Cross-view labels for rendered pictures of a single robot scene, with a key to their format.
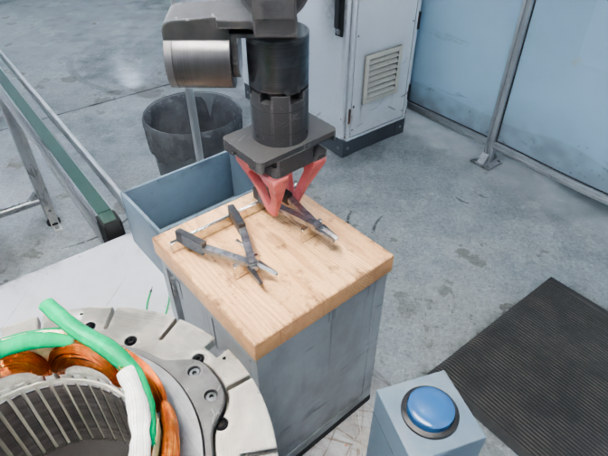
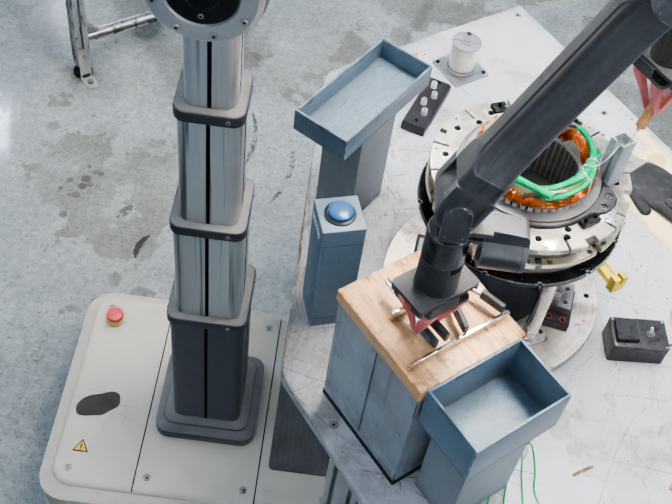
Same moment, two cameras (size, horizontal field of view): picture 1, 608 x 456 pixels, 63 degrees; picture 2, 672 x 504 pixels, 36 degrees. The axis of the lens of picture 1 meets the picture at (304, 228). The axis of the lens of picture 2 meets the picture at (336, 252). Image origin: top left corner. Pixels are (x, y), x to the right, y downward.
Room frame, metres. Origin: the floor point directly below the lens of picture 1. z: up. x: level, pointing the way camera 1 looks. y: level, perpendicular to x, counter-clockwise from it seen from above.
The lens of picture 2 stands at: (1.29, -0.13, 2.26)
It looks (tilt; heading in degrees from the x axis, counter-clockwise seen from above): 51 degrees down; 179
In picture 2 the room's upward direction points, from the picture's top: 9 degrees clockwise
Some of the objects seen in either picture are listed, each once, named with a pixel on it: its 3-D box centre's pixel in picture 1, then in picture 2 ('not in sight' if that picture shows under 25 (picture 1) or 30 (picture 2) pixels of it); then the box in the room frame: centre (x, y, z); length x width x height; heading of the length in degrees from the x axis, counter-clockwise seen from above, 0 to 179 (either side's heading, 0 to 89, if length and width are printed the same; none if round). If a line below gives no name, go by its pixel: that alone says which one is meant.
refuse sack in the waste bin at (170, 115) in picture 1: (197, 150); not in sight; (1.78, 0.43, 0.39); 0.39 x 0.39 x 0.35
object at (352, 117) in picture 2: not in sight; (356, 146); (-0.02, -0.10, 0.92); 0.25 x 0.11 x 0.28; 148
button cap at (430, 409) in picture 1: (431, 408); (340, 211); (0.23, -0.11, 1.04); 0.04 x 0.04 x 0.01
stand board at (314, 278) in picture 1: (270, 253); (430, 316); (0.42, 0.04, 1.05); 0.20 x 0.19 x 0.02; 40
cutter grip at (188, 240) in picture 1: (191, 241); (492, 301); (0.40, 0.12, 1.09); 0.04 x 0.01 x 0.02; 55
